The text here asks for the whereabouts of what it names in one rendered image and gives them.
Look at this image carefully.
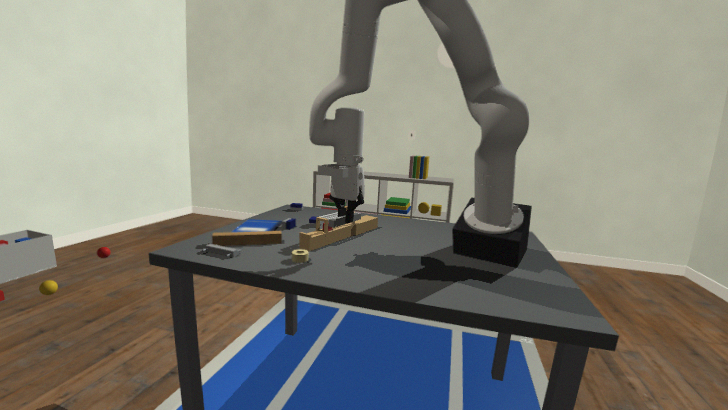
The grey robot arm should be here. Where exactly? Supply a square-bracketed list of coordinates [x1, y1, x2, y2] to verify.
[309, 0, 529, 234]

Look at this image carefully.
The blue notebook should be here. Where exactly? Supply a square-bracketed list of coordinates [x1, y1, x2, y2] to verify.
[232, 219, 282, 232]

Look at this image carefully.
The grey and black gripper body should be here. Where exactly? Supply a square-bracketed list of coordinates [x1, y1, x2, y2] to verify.
[330, 165, 365, 201]

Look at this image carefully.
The brown wooden bar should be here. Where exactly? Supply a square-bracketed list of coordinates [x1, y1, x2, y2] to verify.
[212, 231, 282, 246]

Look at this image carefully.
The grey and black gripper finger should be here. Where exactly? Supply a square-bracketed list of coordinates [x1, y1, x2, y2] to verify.
[329, 194, 346, 217]
[345, 186, 364, 223]

